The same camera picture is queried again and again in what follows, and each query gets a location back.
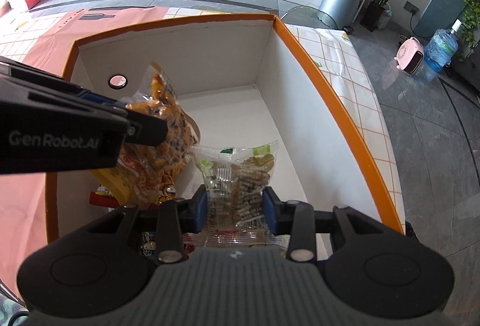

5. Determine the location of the blue water bottle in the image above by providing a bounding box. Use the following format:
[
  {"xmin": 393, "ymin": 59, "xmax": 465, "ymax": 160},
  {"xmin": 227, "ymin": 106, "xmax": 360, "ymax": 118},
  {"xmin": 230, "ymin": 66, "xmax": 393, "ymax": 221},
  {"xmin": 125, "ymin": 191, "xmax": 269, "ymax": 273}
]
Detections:
[{"xmin": 424, "ymin": 19, "xmax": 461, "ymax": 73}]

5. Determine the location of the clear green snack bag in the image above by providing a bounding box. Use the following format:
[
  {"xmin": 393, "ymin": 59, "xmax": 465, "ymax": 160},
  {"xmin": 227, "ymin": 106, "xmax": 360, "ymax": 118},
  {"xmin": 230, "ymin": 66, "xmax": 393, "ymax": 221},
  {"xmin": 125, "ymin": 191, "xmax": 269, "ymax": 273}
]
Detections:
[{"xmin": 192, "ymin": 140, "xmax": 280, "ymax": 231}]

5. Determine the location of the pink paper mat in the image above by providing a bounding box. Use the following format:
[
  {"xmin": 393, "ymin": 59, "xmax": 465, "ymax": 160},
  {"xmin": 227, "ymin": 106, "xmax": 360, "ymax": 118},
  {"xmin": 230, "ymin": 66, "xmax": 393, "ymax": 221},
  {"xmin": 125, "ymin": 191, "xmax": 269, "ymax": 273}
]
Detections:
[{"xmin": 1, "ymin": 7, "xmax": 168, "ymax": 296}]

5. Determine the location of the orange white storage box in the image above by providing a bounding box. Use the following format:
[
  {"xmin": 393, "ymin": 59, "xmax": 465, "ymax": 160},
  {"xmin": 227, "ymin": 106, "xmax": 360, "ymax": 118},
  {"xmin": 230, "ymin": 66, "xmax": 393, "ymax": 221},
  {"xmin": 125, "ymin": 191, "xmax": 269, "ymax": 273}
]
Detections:
[{"xmin": 66, "ymin": 14, "xmax": 405, "ymax": 231}]

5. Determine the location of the orange peanut snack bag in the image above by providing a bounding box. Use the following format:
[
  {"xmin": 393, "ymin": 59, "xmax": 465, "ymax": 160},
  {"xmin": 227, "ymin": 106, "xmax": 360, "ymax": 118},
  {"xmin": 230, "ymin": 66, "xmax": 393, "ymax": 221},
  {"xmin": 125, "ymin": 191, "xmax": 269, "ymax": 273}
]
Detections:
[{"xmin": 89, "ymin": 60, "xmax": 201, "ymax": 211}]

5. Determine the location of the pink small heater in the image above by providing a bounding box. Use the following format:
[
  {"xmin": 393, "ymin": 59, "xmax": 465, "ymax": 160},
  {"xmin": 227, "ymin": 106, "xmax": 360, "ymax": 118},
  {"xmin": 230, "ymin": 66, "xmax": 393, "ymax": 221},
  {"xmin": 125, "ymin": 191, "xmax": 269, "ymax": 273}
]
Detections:
[{"xmin": 394, "ymin": 37, "xmax": 424, "ymax": 75}]

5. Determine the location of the red snack bag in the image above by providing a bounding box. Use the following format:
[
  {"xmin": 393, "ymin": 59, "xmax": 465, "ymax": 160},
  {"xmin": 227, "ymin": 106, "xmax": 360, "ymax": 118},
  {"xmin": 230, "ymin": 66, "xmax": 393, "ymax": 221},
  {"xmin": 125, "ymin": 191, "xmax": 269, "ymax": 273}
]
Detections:
[{"xmin": 85, "ymin": 186, "xmax": 208, "ymax": 264}]

